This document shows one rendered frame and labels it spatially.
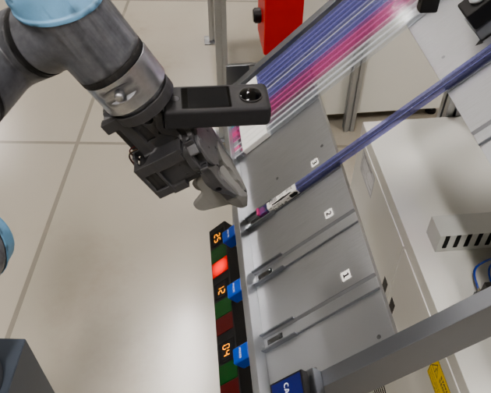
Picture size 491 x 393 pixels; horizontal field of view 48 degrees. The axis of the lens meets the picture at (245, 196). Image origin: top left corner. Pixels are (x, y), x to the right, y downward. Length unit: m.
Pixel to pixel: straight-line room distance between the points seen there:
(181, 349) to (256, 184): 0.77
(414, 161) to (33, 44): 0.88
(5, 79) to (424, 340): 0.50
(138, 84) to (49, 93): 2.04
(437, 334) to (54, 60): 0.48
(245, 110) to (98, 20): 0.17
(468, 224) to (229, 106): 0.60
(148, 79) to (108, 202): 1.47
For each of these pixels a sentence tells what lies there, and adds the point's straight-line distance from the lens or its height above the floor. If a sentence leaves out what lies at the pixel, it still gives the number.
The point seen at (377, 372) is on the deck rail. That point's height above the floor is 0.81.
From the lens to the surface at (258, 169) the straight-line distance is 0.98.
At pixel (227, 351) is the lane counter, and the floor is 0.66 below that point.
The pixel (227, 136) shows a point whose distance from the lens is 1.07.
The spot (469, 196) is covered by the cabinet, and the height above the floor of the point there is 0.62.
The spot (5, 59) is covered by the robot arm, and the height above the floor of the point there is 1.13.
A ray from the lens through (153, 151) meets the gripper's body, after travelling 0.63.
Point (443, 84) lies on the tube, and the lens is 0.81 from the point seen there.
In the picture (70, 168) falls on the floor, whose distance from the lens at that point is 2.18.
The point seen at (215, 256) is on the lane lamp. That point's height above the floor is 0.65.
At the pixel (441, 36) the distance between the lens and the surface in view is 0.89.
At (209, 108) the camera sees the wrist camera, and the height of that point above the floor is 1.06.
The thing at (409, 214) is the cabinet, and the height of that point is 0.62.
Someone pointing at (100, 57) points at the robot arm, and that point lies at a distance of 0.54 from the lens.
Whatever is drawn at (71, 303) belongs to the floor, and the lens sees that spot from 1.77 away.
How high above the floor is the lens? 1.41
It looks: 46 degrees down
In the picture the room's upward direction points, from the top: straight up
